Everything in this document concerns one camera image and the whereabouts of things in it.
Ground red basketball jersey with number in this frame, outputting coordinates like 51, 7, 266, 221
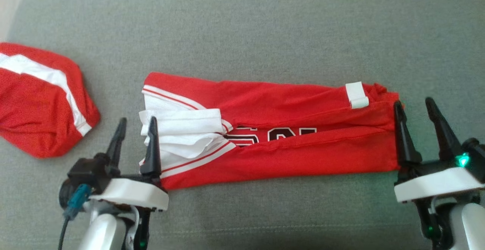
139, 72, 404, 191

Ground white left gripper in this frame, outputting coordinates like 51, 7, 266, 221
89, 116, 169, 212

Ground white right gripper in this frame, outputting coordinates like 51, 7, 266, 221
393, 97, 485, 204

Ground red shorts with white stripe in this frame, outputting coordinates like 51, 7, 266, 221
0, 42, 101, 159

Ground black cable with blue connector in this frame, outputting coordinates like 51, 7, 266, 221
58, 184, 92, 250

